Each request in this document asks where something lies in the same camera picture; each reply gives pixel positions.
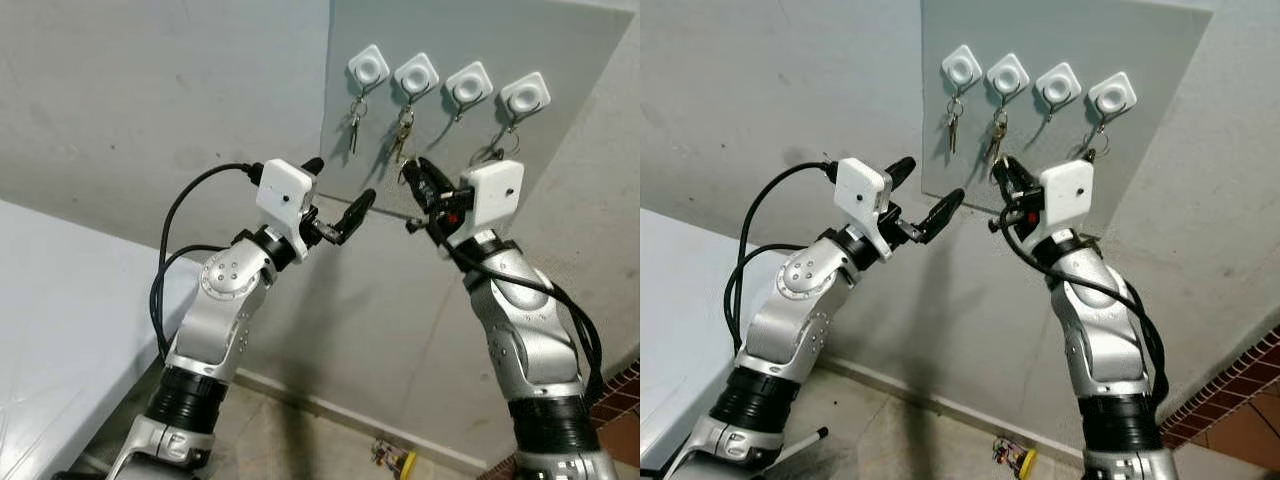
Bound white square wall hook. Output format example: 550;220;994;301
444;62;494;113
941;44;984;97
346;44;391;97
1087;71;1138;122
1034;62;1082;112
986;53;1032;102
498;71;552;122
393;53;441;102

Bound brass keys on ring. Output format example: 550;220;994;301
985;105;1009;163
393;103;416;166

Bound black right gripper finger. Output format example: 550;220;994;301
992;155;1041;206
403;157;453;211

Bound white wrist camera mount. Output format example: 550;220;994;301
1030;160;1095;246
834;157;894;263
445;160;525;246
255;158;319;263

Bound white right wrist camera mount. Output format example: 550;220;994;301
1030;160;1095;246
445;160;525;246

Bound small yellow round gadget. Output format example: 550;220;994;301
992;435;1038;479
372;438;417;480

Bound small keys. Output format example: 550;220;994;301
490;118;523;161
1080;120;1111;163

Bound long silver keys on ring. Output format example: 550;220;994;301
345;93;369;156
943;95;966;156

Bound grey wall hook board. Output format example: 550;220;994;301
320;0;637;217

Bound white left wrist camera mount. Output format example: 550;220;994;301
834;157;894;263
255;158;319;263

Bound white metal table leg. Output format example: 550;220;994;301
770;427;831;467

